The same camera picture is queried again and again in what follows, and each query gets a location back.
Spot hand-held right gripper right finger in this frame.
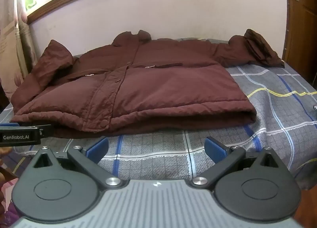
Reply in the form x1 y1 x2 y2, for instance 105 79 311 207
192 136 282 190

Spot brown puffer jacket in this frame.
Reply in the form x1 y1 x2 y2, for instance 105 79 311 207
10 29 285 137

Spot grey plaid bed sheet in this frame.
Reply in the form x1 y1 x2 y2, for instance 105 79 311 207
0 37 317 191

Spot beige floral curtain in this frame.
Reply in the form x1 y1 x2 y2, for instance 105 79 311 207
0 0 37 110

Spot wooden door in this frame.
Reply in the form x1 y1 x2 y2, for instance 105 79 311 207
282 0 317 87

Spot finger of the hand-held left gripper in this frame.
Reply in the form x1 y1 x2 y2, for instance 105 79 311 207
0 123 53 137

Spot purple printed cloth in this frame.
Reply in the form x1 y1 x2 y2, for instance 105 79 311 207
0 146 28 228

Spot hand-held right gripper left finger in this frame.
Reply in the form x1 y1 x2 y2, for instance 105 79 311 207
32 137 122 189

